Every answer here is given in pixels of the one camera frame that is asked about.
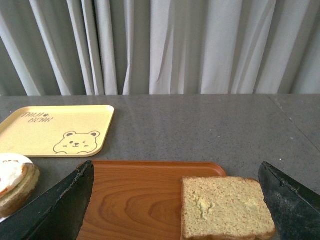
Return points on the fried egg filling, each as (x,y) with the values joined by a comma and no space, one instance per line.
(12,172)

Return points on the bread slice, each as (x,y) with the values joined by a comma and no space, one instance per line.
(224,208)
(14,200)

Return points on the white round plate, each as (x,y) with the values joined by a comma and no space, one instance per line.
(13,156)

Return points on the yellow bear tray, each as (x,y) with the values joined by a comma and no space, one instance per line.
(56,131)

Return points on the grey curtain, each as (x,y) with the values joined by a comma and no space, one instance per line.
(136,47)

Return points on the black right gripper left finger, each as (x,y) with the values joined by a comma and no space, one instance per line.
(57,214)

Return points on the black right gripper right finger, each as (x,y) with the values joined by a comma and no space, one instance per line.
(295,209)

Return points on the brown wood-grain tray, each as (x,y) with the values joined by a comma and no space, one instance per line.
(139,200)

